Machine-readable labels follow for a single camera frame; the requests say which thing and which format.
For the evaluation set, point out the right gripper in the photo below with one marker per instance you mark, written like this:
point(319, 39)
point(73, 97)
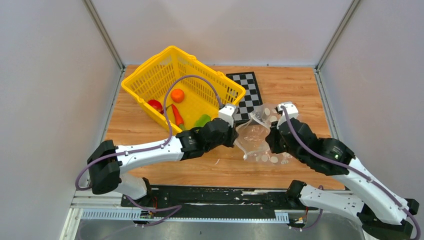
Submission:
point(271, 139)

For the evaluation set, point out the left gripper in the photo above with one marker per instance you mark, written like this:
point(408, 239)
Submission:
point(234, 135)

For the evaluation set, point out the polka dot zip bag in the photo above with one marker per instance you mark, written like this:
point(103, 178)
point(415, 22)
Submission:
point(252, 135)

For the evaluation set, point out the orange carrot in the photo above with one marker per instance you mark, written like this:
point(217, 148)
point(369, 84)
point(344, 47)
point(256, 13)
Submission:
point(179, 121)

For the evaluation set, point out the orange tangerine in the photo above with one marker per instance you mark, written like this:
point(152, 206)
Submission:
point(177, 95)

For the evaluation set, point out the yellow plastic basket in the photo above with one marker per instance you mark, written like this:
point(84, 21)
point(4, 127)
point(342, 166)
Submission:
point(205, 89)

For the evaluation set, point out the red apple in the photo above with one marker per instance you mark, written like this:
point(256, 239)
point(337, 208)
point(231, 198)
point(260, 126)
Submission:
point(155, 104)

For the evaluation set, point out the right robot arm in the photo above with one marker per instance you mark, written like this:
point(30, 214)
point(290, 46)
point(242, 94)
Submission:
point(381, 213)

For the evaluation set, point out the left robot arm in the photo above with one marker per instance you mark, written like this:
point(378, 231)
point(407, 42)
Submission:
point(109, 164)

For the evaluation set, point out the green star fruit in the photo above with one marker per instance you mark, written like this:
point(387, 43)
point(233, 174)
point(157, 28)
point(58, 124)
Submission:
point(203, 119)

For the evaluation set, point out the black white checkerboard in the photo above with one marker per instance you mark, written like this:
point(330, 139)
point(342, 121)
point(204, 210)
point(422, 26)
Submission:
point(252, 98)

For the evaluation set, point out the small red chili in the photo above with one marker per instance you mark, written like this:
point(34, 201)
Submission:
point(165, 109)

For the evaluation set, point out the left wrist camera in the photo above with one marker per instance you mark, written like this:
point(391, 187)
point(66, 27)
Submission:
point(227, 113)

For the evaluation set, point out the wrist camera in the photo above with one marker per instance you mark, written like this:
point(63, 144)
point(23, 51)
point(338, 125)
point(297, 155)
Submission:
point(287, 110)
point(227, 113)

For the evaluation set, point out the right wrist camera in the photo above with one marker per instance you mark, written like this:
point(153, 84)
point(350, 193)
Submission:
point(287, 110)

